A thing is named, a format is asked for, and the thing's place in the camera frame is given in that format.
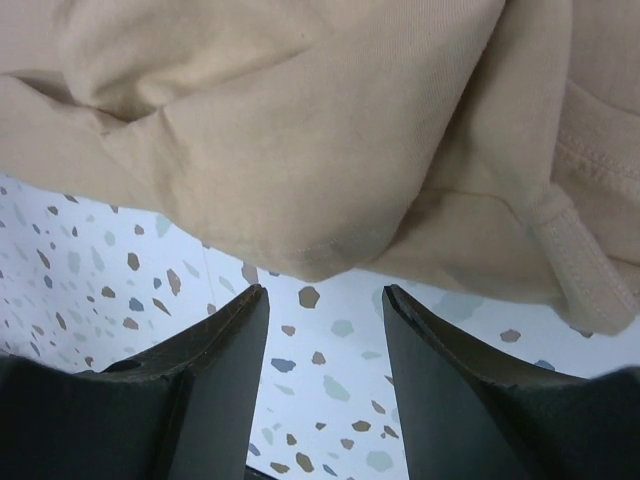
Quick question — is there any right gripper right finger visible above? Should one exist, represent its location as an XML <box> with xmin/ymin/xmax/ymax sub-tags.
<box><xmin>382</xmin><ymin>285</ymin><xmax>639</xmax><ymax>479</ymax></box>

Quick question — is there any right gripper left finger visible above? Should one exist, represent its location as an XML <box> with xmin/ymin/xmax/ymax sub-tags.
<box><xmin>1</xmin><ymin>285</ymin><xmax>269</xmax><ymax>480</ymax></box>

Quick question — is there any beige t shirt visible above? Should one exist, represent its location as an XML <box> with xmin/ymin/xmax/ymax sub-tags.
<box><xmin>1</xmin><ymin>0</ymin><xmax>639</xmax><ymax>335</ymax></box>

